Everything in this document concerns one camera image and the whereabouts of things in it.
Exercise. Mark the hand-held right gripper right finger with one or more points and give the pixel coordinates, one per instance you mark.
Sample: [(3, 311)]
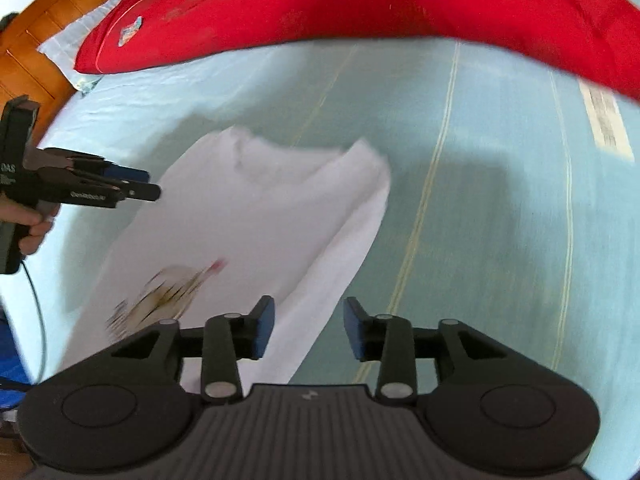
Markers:
[(354, 330)]

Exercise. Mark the pale checked pillow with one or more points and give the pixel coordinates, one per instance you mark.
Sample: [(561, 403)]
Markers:
[(65, 52)]

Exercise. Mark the person's left hand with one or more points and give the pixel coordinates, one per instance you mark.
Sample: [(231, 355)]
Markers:
[(35, 232)]

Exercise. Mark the white printed t-shirt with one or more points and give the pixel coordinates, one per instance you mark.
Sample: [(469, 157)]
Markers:
[(250, 220)]

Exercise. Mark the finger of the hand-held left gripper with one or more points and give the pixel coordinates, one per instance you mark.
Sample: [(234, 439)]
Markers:
[(130, 175), (95, 196)]

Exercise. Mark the red quilt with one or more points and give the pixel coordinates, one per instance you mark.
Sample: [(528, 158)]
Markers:
[(350, 5)]

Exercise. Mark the wooden headboard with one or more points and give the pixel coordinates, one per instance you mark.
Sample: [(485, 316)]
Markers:
[(30, 65)]

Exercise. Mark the blue cloth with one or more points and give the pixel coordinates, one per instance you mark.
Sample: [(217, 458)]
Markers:
[(12, 360)]

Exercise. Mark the small black cloth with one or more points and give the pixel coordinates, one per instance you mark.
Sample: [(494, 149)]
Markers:
[(7, 24)]

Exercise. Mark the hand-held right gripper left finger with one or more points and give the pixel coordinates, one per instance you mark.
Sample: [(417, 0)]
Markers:
[(265, 327)]

